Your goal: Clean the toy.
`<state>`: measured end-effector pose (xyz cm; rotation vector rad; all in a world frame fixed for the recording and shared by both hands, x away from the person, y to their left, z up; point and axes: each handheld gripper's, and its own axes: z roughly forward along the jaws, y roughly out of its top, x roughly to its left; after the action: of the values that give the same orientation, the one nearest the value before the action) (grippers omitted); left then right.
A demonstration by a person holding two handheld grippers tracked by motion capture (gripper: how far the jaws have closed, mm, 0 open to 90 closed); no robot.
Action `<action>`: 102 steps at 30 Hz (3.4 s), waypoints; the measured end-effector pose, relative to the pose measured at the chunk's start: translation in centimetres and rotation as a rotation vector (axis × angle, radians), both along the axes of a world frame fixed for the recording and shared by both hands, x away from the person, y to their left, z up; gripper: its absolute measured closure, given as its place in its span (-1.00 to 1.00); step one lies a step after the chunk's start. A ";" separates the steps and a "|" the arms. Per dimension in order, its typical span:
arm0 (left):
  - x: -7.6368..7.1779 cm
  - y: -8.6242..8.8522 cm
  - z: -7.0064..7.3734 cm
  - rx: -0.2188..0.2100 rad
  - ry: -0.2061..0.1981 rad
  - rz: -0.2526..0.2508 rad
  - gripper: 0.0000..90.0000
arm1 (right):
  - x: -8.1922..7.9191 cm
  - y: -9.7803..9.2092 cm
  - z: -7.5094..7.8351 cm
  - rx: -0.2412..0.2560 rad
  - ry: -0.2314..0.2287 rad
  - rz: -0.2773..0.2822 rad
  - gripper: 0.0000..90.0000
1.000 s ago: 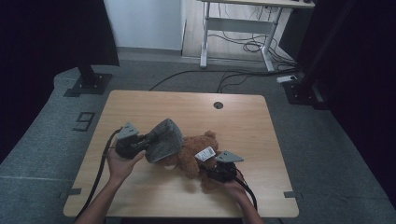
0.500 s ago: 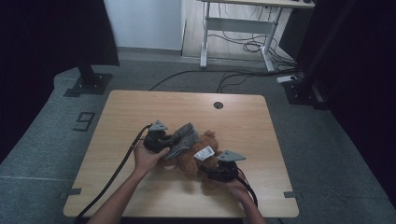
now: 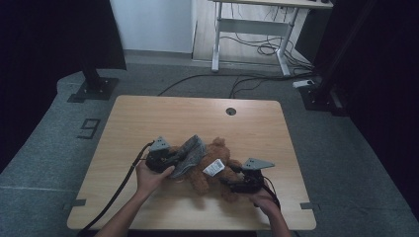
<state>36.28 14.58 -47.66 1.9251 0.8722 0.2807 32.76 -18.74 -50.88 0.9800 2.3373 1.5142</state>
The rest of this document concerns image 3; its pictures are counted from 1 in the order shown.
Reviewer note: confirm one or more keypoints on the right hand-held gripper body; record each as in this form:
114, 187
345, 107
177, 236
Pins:
250, 181

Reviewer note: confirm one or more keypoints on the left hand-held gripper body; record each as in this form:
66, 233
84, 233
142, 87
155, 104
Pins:
158, 159

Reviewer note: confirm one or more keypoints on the grey knitted doll garment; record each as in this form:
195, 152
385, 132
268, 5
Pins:
191, 154

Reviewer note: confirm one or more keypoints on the brown plush teddy bear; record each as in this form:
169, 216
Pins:
214, 154

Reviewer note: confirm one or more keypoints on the person's left hand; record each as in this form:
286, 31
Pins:
150, 179

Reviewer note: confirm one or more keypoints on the person's right hand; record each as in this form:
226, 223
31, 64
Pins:
265, 202

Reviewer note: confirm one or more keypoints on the grey tape strip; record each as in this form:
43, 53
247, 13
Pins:
77, 203
309, 206

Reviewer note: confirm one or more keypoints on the black floor tape marking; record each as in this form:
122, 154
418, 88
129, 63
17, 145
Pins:
89, 128

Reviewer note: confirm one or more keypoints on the white power strip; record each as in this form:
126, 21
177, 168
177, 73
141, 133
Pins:
303, 83

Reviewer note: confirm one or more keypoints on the black curtain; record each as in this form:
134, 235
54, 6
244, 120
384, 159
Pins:
49, 49
388, 98

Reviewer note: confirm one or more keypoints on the black stand with base plate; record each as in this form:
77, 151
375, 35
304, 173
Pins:
321, 95
95, 87

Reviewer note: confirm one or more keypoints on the white frame desk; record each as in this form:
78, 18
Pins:
253, 26

